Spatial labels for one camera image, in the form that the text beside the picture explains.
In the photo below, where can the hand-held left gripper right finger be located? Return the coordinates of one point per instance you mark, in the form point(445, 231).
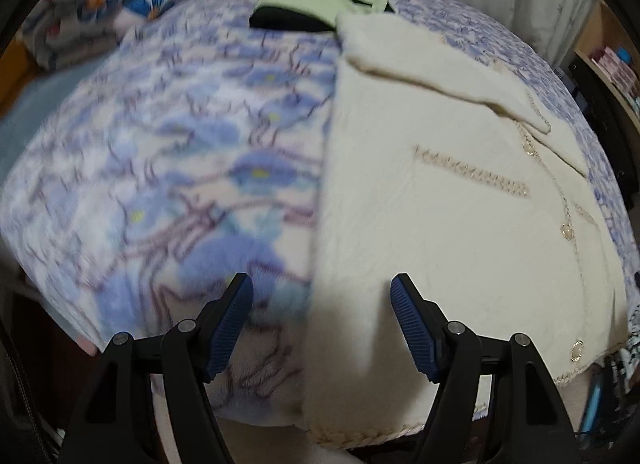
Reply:
point(412, 329)

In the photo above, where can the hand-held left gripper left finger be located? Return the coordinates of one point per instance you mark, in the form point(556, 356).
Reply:
point(227, 329)

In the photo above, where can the white fluffy cardigan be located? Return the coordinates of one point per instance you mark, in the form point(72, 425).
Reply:
point(450, 244)

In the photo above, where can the black white printed bag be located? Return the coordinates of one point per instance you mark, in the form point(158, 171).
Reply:
point(631, 319)

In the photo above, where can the blue bed sheet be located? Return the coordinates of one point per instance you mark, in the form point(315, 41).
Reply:
point(30, 113)

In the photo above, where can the pink drawer organizer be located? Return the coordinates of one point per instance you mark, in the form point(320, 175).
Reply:
point(612, 66)

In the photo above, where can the teal box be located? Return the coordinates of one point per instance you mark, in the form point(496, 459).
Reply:
point(623, 56)

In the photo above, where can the wooden shelf desk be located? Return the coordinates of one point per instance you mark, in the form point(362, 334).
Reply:
point(597, 31)

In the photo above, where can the wooden bed frame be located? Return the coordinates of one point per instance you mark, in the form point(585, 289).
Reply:
point(15, 68)

